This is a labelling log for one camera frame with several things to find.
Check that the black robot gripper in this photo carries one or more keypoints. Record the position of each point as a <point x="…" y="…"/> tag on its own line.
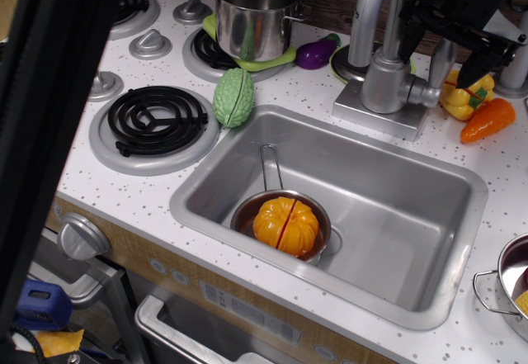
<point x="476" y="25"/>

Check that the silver faucet lever handle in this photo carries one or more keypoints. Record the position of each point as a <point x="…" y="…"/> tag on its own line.
<point x="427" y="92"/>

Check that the yellow toy bell pepper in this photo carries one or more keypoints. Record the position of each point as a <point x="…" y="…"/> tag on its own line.
<point x="462" y="103"/>

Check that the orange toy carrot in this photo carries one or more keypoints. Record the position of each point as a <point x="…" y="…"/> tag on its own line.
<point x="489" y="119"/>

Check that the silver toy faucet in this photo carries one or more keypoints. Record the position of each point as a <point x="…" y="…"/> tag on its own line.
<point x="381" y="100"/>

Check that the purple toy eggplant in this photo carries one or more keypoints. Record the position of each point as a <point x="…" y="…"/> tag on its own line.
<point x="316" y="55"/>

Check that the silver sink basin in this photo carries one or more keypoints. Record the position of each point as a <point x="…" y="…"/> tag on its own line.
<point x="402" y="224"/>

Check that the large steel pot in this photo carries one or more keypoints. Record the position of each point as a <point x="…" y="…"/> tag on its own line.
<point x="256" y="30"/>

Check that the green toy bitter melon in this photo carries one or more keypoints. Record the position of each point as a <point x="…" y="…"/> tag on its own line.
<point x="233" y="98"/>

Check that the small steel saucepan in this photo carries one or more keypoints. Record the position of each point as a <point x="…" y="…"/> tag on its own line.
<point x="246" y="212"/>

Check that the green pot mat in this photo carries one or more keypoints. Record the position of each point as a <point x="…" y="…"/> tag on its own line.
<point x="209" y="25"/>

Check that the orange toy pumpkin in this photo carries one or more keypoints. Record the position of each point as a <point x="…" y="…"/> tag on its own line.
<point x="286" y="224"/>

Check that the back right black stove burner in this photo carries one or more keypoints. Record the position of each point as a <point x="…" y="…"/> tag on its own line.
<point x="204" y="62"/>

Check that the black stove burner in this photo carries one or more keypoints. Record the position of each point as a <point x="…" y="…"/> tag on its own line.
<point x="151" y="131"/>
<point x="204" y="62"/>
<point x="133" y="17"/>

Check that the silver stove knob top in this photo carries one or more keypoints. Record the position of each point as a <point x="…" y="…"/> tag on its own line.
<point x="191" y="12"/>

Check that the silver stove knob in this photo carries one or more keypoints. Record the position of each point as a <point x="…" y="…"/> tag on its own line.
<point x="149" y="46"/>
<point x="105" y="86"/>
<point x="191" y="12"/>

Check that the yellow toy corn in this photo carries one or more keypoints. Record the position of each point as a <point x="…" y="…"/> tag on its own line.
<point x="521" y="302"/>

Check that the silver stove knob middle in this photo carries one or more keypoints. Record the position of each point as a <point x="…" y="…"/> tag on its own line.
<point x="149" y="46"/>

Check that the back left black stove burner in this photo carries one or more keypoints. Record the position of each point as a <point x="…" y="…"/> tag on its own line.
<point x="133" y="17"/>

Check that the front black stove burner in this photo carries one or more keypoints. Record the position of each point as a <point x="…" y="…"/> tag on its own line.
<point x="151" y="131"/>

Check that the silver stove knob lower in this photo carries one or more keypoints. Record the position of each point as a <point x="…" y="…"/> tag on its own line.
<point x="105" y="86"/>

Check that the black foreground pole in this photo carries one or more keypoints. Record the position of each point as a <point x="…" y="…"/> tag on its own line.
<point x="52" y="54"/>

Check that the silver oven dial knob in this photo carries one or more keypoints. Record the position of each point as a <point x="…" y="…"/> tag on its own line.
<point x="81" y="240"/>

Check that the blue clamp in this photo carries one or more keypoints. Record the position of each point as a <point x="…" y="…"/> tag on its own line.
<point x="42" y="306"/>

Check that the yellow sponge cloth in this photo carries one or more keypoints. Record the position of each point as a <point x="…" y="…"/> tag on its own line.
<point x="55" y="343"/>

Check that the white grey post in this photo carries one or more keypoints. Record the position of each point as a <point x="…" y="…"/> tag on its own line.
<point x="511" y="82"/>

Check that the silver dishwasher handle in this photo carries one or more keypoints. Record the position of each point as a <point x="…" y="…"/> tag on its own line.
<point x="197" y="336"/>

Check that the silver oven door handle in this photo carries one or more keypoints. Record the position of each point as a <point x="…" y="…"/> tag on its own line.
<point x="103" y="305"/>

